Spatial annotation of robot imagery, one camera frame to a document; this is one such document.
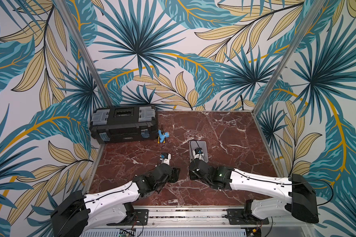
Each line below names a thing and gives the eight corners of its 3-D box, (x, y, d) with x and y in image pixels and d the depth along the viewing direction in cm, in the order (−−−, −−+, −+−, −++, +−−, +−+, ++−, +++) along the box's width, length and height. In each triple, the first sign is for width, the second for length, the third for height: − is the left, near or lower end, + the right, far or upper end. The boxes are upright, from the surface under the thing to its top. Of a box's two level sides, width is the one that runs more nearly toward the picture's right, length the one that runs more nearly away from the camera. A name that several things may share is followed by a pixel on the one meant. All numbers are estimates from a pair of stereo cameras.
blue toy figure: (157, 143, 103) (156, 139, 99) (158, 133, 109) (158, 129, 105) (168, 143, 103) (168, 139, 100) (169, 133, 109) (169, 129, 105)
